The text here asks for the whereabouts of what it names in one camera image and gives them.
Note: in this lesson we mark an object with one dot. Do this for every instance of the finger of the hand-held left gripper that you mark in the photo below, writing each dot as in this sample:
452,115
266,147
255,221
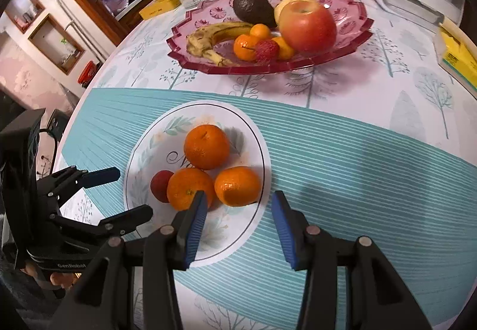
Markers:
126,218
98,177

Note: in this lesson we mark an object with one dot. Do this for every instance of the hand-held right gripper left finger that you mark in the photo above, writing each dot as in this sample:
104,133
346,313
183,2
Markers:
195,231

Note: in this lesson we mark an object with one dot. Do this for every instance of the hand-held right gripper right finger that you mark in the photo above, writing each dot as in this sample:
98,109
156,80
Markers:
284,231

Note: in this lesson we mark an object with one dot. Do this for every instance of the orange tangerine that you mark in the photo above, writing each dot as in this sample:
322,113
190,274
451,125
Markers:
237,186
259,31
246,47
207,146
284,49
190,189

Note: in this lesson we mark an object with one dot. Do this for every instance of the red lychee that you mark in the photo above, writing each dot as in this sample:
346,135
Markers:
266,51
161,185

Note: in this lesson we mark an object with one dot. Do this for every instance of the white leaf pattern plate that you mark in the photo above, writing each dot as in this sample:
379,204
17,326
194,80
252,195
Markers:
167,151

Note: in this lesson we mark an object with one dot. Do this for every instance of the spotted yellow banana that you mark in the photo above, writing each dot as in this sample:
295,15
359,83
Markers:
203,40

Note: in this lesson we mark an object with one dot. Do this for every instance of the red apple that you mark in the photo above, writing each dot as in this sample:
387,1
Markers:
307,28

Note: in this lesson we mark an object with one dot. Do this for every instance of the pink glass fruit plate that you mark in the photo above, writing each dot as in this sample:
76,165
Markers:
223,13

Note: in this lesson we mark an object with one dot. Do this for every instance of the dark avocado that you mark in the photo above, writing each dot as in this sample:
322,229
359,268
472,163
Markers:
253,9

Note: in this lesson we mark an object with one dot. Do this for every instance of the yellow apple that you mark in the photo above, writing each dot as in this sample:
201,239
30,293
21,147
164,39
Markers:
285,3

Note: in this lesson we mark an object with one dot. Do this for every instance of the person's left hand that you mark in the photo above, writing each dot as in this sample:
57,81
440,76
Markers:
63,279

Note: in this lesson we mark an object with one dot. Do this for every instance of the red plastic container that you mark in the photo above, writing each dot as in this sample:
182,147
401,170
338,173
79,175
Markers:
88,72

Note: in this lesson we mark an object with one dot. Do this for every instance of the yellow cardboard box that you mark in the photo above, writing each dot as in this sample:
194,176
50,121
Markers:
158,6

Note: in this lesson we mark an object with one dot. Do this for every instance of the yellow tissue pack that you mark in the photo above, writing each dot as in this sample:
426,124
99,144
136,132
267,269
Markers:
456,50

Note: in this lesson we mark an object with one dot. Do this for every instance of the recessed wall shelf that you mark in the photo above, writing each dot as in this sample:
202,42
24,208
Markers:
56,42

